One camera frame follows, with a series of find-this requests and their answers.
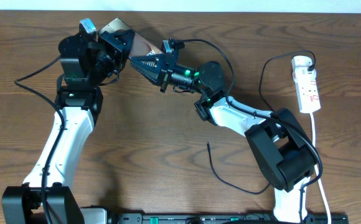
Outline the bronze Galaxy smartphone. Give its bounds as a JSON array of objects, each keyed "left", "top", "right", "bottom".
[{"left": 98, "top": 17, "right": 162, "bottom": 58}]

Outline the black USB charging cable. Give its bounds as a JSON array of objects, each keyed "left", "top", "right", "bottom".
[{"left": 206, "top": 50, "right": 317, "bottom": 195}]

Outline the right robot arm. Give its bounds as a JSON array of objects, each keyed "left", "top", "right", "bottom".
[{"left": 131, "top": 51, "right": 321, "bottom": 223}]

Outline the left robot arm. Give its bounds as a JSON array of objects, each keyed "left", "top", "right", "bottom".
[{"left": 1, "top": 28, "right": 135, "bottom": 223}]

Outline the white charger plug adapter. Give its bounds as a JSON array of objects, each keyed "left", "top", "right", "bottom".
[{"left": 291, "top": 55, "right": 313, "bottom": 70}]

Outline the white power strip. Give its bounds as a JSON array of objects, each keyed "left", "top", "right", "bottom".
[{"left": 293, "top": 67, "right": 321, "bottom": 114}]

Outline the black right camera cable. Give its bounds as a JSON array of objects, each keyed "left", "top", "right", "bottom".
[{"left": 180, "top": 39, "right": 324, "bottom": 218}]

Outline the black camera cable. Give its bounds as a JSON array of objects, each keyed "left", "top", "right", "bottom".
[
  {"left": 14, "top": 55, "right": 68, "bottom": 224},
  {"left": 180, "top": 39, "right": 324, "bottom": 218}
]

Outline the black left camera cable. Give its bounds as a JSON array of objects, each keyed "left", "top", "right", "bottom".
[{"left": 14, "top": 55, "right": 68, "bottom": 224}]

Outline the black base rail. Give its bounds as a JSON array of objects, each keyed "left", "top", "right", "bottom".
[{"left": 115, "top": 212, "right": 349, "bottom": 224}]

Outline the white power strip cord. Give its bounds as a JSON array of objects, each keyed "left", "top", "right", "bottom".
[{"left": 309, "top": 112, "right": 332, "bottom": 224}]

